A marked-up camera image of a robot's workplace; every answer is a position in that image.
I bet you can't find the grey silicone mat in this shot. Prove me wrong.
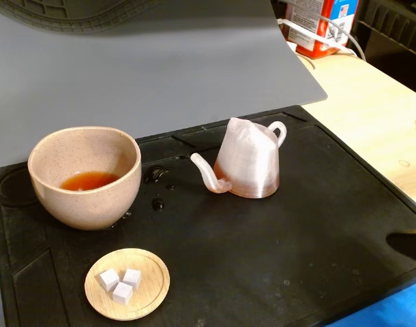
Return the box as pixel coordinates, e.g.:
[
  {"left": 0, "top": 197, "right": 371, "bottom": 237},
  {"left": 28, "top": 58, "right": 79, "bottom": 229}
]
[{"left": 0, "top": 0, "right": 329, "bottom": 170}]

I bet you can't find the round wooden coaster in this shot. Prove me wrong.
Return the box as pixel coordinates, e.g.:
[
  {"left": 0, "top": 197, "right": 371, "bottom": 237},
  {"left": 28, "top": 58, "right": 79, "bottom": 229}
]
[{"left": 84, "top": 247, "right": 171, "bottom": 322}]

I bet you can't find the red and white carton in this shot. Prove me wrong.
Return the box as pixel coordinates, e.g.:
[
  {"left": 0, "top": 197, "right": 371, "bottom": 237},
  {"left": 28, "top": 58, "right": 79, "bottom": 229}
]
[{"left": 282, "top": 0, "right": 361, "bottom": 61}]

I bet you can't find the spilled tea puddle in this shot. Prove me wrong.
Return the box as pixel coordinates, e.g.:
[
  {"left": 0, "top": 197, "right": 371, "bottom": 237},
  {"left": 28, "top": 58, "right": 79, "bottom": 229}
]
[{"left": 143, "top": 166, "right": 170, "bottom": 185}]

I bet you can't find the black rubber work mat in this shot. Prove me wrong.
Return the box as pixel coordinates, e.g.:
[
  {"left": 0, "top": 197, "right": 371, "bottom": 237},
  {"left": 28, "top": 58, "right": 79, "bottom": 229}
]
[{"left": 0, "top": 104, "right": 416, "bottom": 327}]

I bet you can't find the white flat strap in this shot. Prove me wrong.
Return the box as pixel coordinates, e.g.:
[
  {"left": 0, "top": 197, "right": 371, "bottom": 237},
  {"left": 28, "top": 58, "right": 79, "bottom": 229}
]
[{"left": 276, "top": 17, "right": 352, "bottom": 55}]

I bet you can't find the white sugar cube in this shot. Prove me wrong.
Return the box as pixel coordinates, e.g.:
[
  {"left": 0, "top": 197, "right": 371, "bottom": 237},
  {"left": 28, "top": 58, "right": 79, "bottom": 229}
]
[
  {"left": 111, "top": 281, "right": 134, "bottom": 306},
  {"left": 121, "top": 268, "right": 143, "bottom": 291},
  {"left": 98, "top": 268, "right": 121, "bottom": 293}
]

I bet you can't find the black plastic crate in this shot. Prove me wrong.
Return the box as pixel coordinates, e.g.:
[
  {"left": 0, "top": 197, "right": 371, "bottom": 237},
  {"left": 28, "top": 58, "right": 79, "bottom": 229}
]
[{"left": 351, "top": 0, "right": 416, "bottom": 89}]

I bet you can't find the translucent pink plastic kettle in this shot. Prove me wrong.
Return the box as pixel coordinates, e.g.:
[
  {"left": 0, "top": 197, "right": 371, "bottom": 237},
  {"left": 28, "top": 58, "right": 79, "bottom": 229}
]
[{"left": 190, "top": 116, "right": 288, "bottom": 199}]

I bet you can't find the grey braided cable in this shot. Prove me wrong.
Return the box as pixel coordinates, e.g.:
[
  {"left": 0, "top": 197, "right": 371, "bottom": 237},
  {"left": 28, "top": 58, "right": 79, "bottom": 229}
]
[{"left": 316, "top": 13, "right": 368, "bottom": 62}]

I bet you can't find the beige speckled ceramic cup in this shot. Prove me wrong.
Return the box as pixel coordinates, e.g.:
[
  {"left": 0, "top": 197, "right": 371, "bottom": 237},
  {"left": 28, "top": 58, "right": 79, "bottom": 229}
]
[{"left": 27, "top": 125, "right": 143, "bottom": 232}]

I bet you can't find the brown tea liquid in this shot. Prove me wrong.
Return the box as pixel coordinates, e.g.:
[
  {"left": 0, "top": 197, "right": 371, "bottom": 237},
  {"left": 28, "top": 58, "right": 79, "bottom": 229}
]
[{"left": 59, "top": 170, "right": 121, "bottom": 192}]

